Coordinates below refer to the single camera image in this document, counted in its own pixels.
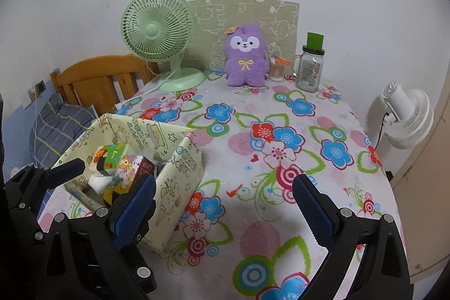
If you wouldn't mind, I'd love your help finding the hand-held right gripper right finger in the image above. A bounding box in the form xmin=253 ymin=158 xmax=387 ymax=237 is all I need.
xmin=292 ymin=173 xmax=412 ymax=300

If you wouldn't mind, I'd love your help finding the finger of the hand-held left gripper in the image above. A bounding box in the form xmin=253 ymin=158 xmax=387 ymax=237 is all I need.
xmin=5 ymin=159 xmax=87 ymax=213
xmin=120 ymin=233 xmax=159 ymax=294

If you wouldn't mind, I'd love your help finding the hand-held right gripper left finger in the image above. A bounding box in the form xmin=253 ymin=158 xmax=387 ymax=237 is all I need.
xmin=41 ymin=175 xmax=157 ymax=300

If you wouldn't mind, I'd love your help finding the yellow tissue pack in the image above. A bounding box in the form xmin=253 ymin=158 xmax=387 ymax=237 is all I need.
xmin=103 ymin=154 xmax=141 ymax=206

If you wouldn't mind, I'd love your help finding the yellow fabric storage box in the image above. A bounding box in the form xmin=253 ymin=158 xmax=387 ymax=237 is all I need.
xmin=53 ymin=113 xmax=205 ymax=255

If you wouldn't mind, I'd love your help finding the green orange tissue pack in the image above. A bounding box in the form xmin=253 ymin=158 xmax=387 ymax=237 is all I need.
xmin=88 ymin=143 xmax=131 ymax=196

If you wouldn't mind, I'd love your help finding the plaid pillow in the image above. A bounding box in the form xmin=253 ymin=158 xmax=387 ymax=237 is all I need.
xmin=30 ymin=94 xmax=97 ymax=169

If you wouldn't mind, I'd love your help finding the floral tablecloth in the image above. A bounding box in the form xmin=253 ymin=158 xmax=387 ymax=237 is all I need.
xmin=37 ymin=70 xmax=405 ymax=300

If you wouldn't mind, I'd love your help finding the wooden bed headboard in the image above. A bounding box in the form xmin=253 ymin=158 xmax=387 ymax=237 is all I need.
xmin=50 ymin=54 xmax=159 ymax=118

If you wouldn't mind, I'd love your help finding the white standing fan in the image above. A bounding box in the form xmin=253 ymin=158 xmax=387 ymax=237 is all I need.
xmin=367 ymin=81 xmax=435 ymax=177

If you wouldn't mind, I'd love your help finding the glass mug with green lid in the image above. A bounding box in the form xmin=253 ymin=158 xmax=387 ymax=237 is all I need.
xmin=293 ymin=32 xmax=326 ymax=91

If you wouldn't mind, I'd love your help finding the cotton swab jar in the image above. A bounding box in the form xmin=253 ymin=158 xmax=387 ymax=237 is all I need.
xmin=269 ymin=54 xmax=292 ymax=82

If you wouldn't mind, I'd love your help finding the purple plush toy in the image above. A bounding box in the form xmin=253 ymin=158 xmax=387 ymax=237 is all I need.
xmin=224 ymin=23 xmax=268 ymax=88

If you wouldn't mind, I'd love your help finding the green desk fan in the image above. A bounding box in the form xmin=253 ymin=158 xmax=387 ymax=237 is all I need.
xmin=121 ymin=0 xmax=205 ymax=93

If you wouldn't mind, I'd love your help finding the green cartoon board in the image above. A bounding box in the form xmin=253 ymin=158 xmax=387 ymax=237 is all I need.
xmin=186 ymin=0 xmax=300 ymax=74

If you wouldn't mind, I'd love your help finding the thin white cable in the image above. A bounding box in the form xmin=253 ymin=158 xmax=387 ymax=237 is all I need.
xmin=33 ymin=93 xmax=40 ymax=167

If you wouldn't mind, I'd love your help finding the black fan cable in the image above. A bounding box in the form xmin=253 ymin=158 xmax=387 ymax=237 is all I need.
xmin=373 ymin=114 xmax=389 ymax=149

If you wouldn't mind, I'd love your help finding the white fan cable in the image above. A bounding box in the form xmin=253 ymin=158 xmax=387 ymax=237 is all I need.
xmin=114 ymin=70 xmax=174 ymax=109

